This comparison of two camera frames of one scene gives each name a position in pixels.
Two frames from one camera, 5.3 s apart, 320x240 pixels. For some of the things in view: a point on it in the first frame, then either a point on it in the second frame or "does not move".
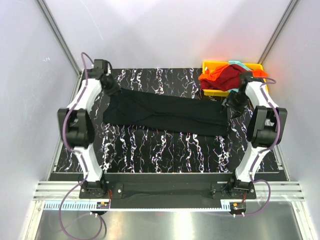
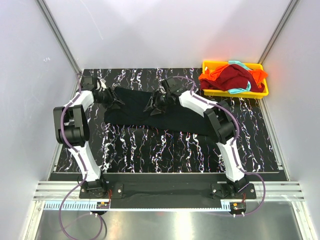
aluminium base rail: [70, 190] does not move
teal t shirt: [231, 62] does not move
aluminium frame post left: [59, 37] does not move
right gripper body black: [237, 101] → [162, 100]
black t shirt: [134, 109] does not move
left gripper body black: [112, 86] → [105, 97]
